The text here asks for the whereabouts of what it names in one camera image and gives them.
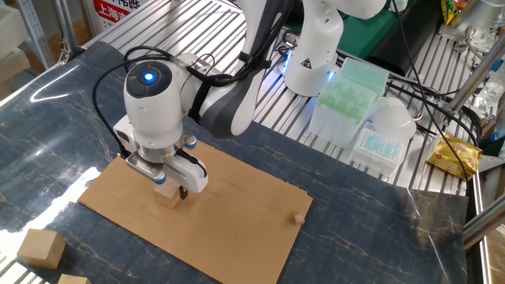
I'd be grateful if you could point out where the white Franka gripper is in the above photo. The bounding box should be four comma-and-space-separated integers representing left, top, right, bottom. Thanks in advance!
113, 114, 209, 200

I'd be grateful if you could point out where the medium light wooden block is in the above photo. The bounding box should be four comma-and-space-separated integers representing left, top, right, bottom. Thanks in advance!
152, 178, 183, 210

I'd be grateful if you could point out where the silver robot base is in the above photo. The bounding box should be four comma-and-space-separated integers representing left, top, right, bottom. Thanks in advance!
437, 0, 505, 54

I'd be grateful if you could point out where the large wooden block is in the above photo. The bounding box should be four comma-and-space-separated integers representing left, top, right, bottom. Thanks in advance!
16, 228, 67, 271
57, 273, 92, 284

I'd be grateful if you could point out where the brown cardboard sheet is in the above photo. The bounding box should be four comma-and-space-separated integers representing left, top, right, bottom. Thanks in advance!
77, 140, 314, 284

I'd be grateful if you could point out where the dark blue marble mat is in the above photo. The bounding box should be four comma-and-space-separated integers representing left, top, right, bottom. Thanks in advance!
0, 41, 470, 284

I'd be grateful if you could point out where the green pipette tip box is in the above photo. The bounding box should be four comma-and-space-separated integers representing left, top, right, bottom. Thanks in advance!
307, 57, 390, 149

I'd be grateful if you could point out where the red white sign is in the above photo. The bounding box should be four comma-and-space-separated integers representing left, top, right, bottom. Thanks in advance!
92, 0, 142, 31

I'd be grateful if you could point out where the white blue pipette tip rack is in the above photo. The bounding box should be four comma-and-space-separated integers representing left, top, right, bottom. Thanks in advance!
349, 121, 411, 178

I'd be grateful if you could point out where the grey metal shelf upright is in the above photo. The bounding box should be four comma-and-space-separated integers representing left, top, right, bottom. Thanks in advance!
15, 0, 56, 70

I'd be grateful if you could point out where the white plastic bowl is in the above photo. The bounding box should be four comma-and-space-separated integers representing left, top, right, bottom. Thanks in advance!
368, 96, 417, 141

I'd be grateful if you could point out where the white foam box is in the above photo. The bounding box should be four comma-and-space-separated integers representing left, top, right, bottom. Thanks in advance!
0, 2, 31, 61

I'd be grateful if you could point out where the green board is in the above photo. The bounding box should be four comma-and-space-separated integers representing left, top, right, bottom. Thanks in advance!
337, 7, 419, 60

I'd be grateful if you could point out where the black bag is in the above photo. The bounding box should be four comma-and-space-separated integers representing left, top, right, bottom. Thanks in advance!
368, 0, 443, 78

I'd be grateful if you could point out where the gold snack packet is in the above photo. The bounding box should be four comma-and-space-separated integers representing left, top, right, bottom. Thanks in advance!
425, 132, 484, 181

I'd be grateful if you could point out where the yellow snack bag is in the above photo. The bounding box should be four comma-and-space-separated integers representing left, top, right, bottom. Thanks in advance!
440, 0, 473, 26

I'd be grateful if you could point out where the black camera cable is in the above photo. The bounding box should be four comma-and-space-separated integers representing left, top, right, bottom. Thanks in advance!
92, 46, 277, 159

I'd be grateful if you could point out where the thin black cable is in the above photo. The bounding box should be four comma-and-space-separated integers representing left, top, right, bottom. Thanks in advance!
390, 0, 471, 181

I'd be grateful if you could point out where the thick black cable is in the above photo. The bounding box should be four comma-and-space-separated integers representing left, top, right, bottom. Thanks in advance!
386, 78, 483, 146

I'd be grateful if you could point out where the aluminium frame bar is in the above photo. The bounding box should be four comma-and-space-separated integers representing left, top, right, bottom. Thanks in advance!
463, 196, 505, 252

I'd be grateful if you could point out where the slanted aluminium post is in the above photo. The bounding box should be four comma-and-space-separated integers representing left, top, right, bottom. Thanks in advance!
445, 33, 505, 115

